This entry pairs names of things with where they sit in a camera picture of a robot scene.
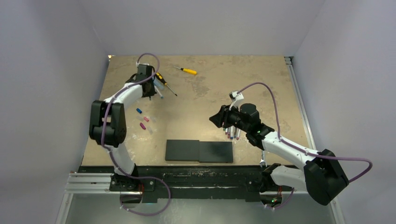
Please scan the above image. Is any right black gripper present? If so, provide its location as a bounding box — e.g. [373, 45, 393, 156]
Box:
[210, 102, 250, 133]

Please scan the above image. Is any blue white marker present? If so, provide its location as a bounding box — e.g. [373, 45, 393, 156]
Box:
[230, 126, 234, 139]

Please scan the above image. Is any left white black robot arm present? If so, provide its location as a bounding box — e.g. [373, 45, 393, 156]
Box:
[89, 63, 156, 191]

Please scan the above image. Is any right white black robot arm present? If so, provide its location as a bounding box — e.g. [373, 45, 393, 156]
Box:
[209, 103, 350, 205]

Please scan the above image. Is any light blue cap marker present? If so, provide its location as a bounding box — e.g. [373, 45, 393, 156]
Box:
[155, 86, 164, 99]

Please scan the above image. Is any black yellow screwdriver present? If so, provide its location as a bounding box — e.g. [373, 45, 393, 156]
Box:
[156, 72, 177, 96]

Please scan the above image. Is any black rectangular block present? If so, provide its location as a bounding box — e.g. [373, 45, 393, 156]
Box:
[165, 140, 233, 163]

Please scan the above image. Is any silver wrench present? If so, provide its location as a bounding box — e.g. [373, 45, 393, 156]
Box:
[259, 151, 267, 168]

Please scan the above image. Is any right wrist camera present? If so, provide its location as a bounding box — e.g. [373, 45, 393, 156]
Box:
[229, 91, 244, 110]

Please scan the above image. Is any yellow handle screwdriver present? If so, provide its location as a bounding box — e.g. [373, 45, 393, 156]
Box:
[174, 66, 197, 75]

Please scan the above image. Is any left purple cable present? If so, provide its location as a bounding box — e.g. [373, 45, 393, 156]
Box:
[100, 53, 171, 217]

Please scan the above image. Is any black base frame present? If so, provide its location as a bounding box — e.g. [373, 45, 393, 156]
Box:
[78, 165, 291, 206]

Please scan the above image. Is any aluminium side rail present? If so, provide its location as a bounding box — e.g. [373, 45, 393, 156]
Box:
[284, 57, 317, 150]

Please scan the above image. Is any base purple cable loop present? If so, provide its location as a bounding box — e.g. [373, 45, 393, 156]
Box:
[119, 176, 173, 217]

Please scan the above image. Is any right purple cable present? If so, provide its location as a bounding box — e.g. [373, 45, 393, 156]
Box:
[236, 82, 374, 183]

